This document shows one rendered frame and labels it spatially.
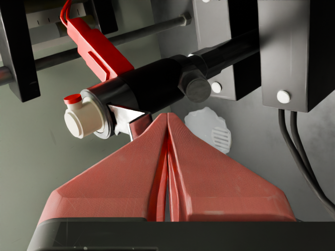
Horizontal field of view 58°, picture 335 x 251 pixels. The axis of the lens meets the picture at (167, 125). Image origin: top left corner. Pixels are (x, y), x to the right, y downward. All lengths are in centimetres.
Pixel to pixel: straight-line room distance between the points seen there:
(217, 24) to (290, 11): 6
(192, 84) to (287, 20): 10
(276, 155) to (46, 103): 34
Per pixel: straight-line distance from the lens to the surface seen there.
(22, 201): 48
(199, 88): 16
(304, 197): 50
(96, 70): 18
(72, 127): 16
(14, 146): 45
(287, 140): 25
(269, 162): 49
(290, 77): 24
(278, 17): 23
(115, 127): 15
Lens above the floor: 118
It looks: 35 degrees down
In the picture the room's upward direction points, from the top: 120 degrees counter-clockwise
